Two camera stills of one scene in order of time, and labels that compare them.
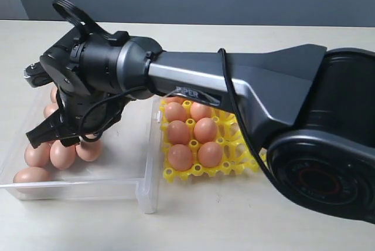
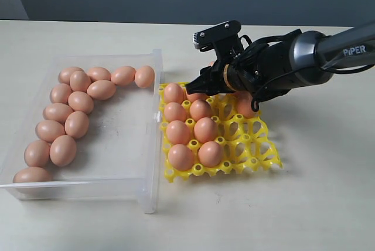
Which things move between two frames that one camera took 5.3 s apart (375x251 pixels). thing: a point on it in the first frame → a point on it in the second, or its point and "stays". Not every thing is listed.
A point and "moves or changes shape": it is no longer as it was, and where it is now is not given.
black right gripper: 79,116 → 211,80
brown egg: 174,111 stays
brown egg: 178,132 stays
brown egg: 89,151 moves or changes shape
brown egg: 180,157 stays
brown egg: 205,130 stays
